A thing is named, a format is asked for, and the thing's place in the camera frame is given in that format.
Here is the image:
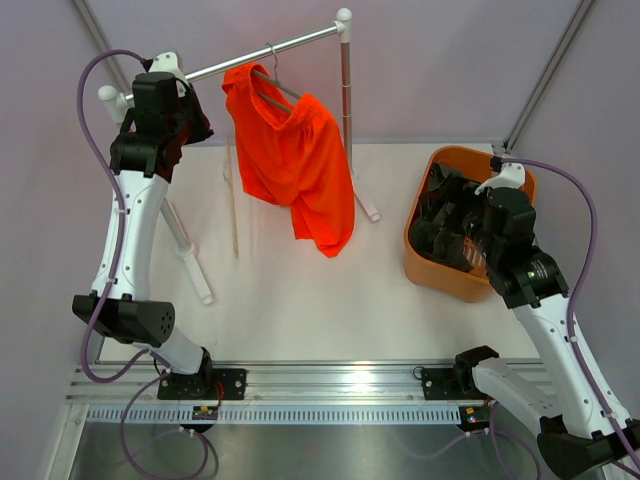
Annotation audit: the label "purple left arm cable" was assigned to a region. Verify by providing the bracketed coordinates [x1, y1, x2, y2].
[74, 48, 221, 479]

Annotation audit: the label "silver white clothes rack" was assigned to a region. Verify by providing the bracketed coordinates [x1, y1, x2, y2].
[98, 8, 381, 305]

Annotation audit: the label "white plastic hanger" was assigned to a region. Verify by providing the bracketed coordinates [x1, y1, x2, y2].
[223, 139, 239, 259]

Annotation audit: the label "orange plastic basket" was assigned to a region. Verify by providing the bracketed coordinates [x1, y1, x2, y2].
[404, 146, 542, 308]

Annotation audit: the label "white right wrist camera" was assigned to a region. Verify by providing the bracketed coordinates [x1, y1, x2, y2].
[474, 156, 526, 196]

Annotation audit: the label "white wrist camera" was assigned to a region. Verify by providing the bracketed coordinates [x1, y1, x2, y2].
[474, 156, 526, 196]
[146, 51, 188, 83]

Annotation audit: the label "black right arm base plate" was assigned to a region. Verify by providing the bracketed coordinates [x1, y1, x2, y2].
[420, 367, 476, 400]

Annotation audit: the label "grey metal hanger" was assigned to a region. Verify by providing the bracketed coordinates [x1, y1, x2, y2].
[251, 42, 301, 114]

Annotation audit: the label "aluminium mounting rail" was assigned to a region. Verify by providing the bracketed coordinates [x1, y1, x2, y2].
[64, 362, 566, 406]

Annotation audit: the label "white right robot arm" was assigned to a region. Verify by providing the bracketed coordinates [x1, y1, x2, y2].
[427, 179, 639, 479]

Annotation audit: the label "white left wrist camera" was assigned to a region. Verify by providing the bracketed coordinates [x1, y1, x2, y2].
[146, 51, 188, 83]

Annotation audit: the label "orange shorts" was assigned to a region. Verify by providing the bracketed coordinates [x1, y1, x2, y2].
[221, 63, 355, 258]

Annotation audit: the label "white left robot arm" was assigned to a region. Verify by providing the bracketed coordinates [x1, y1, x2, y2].
[72, 72, 215, 399]

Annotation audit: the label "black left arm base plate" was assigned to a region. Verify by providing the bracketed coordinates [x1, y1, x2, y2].
[157, 368, 247, 401]

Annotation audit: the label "white slotted cable duct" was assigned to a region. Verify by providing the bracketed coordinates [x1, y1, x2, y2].
[87, 404, 462, 425]

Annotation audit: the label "dark green shorts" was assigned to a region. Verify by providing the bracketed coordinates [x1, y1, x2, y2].
[408, 162, 485, 273]

